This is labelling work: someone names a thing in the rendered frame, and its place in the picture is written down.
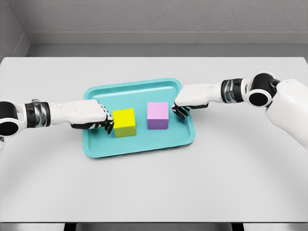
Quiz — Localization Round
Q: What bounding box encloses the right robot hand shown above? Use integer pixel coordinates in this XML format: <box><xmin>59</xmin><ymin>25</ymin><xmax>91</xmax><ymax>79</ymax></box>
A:
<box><xmin>171</xmin><ymin>84</ymin><xmax>209</xmax><ymax>120</ymax></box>

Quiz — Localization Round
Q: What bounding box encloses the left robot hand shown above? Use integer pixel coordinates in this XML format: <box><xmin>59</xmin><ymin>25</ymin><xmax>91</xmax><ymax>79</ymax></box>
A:
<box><xmin>70</xmin><ymin>99</ymin><xmax>115</xmax><ymax>135</ymax></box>

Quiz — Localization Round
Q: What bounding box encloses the yellow cube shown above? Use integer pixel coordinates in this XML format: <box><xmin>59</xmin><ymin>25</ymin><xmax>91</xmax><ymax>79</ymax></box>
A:
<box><xmin>112</xmin><ymin>108</ymin><xmax>137</xmax><ymax>138</ymax></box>

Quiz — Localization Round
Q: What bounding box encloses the purple cube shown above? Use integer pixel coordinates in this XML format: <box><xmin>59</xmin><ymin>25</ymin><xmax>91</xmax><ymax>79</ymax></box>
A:
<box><xmin>146</xmin><ymin>102</ymin><xmax>169</xmax><ymax>130</ymax></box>

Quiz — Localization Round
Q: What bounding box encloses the teal tray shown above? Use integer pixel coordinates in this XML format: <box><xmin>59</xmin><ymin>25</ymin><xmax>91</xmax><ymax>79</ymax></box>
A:
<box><xmin>82</xmin><ymin>77</ymin><xmax>196</xmax><ymax>159</ymax></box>

